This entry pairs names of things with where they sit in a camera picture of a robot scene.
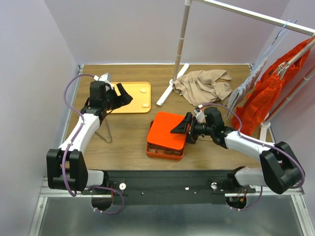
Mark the aluminium rail frame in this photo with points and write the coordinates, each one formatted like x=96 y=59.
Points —
x=63 y=215

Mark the orange garment on hanger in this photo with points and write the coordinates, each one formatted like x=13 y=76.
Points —
x=267 y=91

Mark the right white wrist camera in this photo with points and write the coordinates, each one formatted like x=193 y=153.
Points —
x=199 y=115

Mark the beige crumpled cloth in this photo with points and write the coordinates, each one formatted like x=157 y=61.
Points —
x=201 y=87

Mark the white clothes rack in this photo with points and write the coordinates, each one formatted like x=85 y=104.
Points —
x=258 y=16

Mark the light orange tray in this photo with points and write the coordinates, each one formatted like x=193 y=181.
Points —
x=135 y=107

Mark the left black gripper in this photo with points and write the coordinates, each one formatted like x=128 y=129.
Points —
x=125 y=99

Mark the grey garment on hanger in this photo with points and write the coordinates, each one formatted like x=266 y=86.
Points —
x=241 y=91

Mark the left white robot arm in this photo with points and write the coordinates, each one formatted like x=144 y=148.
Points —
x=66 y=167

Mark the light rectangular chocolate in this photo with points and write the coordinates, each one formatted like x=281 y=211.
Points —
x=146 y=105

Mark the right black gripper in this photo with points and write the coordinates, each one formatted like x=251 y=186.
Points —
x=181 y=128

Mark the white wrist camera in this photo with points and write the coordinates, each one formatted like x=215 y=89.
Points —
x=105 y=78
x=199 y=115

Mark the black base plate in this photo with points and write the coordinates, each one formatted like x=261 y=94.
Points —
x=169 y=187

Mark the wooden clothes hanger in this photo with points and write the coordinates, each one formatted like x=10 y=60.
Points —
x=284 y=66

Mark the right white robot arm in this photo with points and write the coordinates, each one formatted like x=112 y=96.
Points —
x=279 y=168

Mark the orange compartment box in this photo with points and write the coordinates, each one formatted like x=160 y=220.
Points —
x=154 y=151

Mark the light oval chocolate right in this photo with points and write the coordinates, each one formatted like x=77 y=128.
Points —
x=142 y=91

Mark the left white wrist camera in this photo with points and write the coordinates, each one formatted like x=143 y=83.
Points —
x=105 y=78

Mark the orange box lid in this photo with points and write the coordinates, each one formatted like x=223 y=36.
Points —
x=160 y=131

